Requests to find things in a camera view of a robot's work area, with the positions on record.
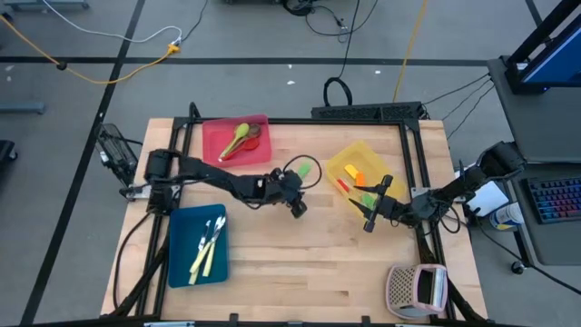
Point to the white paper sheet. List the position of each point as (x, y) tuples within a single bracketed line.
[(490, 200)]

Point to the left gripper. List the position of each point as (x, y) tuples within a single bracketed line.
[(286, 188)]

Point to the white can blue label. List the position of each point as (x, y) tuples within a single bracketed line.
[(508, 217)]

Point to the grey desk top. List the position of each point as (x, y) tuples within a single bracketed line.
[(535, 127)]

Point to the grey metal floor bar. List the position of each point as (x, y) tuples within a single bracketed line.
[(45, 4), (22, 108)]

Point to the yellow plastic bin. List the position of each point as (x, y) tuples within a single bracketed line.
[(363, 156)]

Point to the backlit black keyboard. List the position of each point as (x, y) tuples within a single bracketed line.
[(556, 200)]

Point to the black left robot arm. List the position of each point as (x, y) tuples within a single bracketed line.
[(218, 177)]

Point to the green silicone spoon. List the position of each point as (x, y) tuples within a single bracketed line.
[(242, 131)]

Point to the black monitor blue screen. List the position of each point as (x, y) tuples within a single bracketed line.
[(558, 63)]

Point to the grey keyboard tray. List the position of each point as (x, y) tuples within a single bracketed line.
[(554, 245)]

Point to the black metal table frame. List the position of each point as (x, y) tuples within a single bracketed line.
[(295, 121)]

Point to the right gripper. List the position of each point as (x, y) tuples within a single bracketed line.
[(392, 209)]

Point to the pink box grater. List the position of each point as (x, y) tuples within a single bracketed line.
[(401, 288)]

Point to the black mesh power supply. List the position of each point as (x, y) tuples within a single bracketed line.
[(115, 150)]

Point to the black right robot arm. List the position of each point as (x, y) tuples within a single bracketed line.
[(454, 188)]

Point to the red plastic bin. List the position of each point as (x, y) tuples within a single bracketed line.
[(215, 145)]

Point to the black caster wheel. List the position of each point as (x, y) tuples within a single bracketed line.
[(517, 267)]

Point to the brown wooden spoon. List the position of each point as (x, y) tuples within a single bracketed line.
[(256, 131)]

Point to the blue plastic bin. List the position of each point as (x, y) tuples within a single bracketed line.
[(181, 236)]

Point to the black power strip box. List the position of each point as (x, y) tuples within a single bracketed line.
[(363, 111)]

